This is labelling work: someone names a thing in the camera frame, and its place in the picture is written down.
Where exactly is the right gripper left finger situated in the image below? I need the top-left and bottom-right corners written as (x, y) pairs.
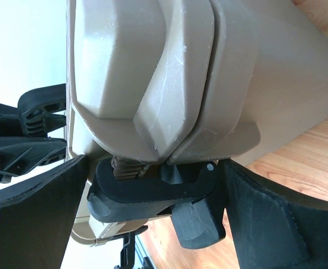
top-left (0, 155), bottom-right (89, 268)

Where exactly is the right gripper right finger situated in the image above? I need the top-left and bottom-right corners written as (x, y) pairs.
top-left (219, 160), bottom-right (328, 268)

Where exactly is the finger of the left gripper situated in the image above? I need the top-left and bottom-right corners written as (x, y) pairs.
top-left (0, 137), bottom-right (67, 182)
top-left (0, 84), bottom-right (66, 137)

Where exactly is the tan plastic tool box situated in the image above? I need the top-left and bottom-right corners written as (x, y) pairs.
top-left (64, 0), bottom-right (328, 269)

